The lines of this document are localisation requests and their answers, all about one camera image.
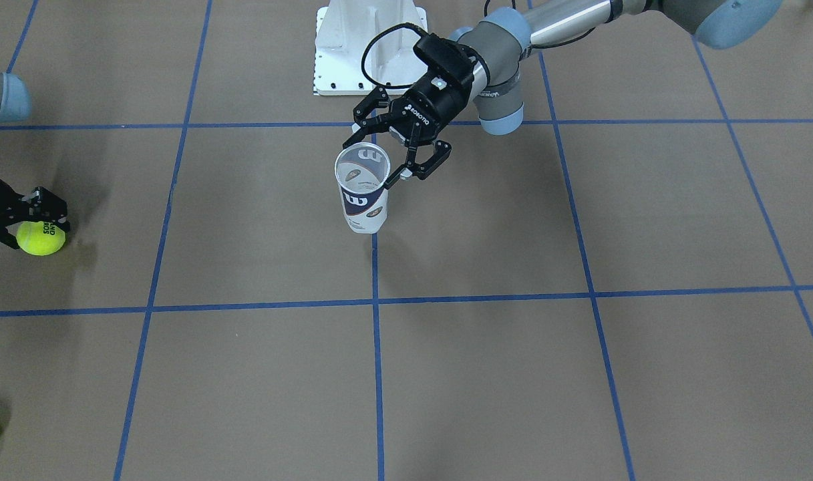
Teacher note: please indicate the yellow tennis ball black text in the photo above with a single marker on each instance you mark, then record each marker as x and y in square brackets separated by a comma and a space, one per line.
[40, 238]

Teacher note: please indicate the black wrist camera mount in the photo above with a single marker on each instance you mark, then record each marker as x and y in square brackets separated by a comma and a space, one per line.
[445, 60]

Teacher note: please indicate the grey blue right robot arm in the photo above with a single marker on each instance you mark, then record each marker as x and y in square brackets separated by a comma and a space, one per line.
[15, 106]

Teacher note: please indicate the brown paper table mat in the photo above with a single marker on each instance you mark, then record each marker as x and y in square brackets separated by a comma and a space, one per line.
[620, 289]

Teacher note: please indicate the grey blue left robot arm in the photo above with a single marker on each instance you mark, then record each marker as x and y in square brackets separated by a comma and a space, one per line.
[481, 65]

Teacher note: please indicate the clear tennis ball tube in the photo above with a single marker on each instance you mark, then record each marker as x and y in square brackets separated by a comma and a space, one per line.
[361, 171]

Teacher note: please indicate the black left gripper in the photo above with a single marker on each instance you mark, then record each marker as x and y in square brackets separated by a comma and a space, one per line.
[434, 101]

